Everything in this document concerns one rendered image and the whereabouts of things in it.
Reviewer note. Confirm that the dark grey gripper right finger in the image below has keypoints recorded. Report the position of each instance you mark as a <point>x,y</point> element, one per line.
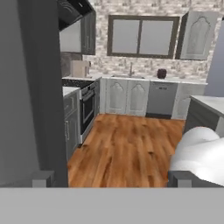
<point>182,178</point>

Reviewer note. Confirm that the dark grey wall cupboard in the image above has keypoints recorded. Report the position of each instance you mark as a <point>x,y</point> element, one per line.
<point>89,33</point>

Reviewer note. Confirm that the pale grey wall cupboard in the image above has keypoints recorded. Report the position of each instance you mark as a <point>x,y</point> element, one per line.
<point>198,35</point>

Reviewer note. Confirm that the pale grey base cupboards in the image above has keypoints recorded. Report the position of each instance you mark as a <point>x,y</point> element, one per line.
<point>127,96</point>

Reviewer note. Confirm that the tall grey fridge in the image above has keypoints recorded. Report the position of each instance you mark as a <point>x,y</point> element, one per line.
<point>26,93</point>

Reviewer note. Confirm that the black and steel oven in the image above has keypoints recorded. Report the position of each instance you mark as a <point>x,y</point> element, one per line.
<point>86,105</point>

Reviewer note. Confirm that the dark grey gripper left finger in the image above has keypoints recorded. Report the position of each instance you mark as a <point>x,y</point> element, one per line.
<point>43,178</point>

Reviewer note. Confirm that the beige cutting board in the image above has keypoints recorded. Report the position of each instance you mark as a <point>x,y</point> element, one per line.
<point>78,68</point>

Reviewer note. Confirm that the steel sink tap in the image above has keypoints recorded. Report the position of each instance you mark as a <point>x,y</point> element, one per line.
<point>131,70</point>

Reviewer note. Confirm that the grey kitchen island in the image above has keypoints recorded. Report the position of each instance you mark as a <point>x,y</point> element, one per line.
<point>201,113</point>

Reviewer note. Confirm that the black range hood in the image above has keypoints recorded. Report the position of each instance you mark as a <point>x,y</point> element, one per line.
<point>73,11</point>

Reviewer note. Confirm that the white rounded object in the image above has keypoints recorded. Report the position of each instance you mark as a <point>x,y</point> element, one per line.
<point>201,154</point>

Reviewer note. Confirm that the dark framed window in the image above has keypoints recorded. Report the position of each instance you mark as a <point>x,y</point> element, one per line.
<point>143,36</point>

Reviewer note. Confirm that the dark red jar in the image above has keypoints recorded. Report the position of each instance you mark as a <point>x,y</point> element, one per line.
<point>162,73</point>

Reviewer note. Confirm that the dark grey base cupboards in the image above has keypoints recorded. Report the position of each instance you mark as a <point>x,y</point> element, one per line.
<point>71,122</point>

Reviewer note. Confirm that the grey dishwasher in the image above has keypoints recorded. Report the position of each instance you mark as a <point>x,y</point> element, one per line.
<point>162,99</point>

